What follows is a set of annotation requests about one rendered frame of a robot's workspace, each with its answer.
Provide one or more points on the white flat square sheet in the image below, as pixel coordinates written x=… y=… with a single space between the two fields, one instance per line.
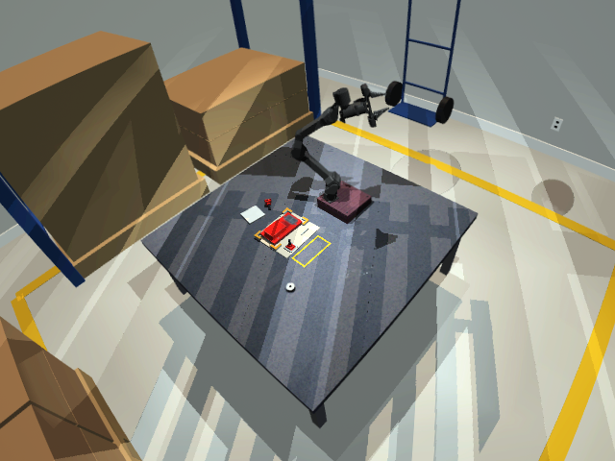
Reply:
x=252 y=214

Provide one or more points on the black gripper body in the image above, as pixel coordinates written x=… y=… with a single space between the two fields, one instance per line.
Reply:
x=361 y=107

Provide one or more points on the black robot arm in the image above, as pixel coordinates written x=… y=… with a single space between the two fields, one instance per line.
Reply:
x=330 y=115

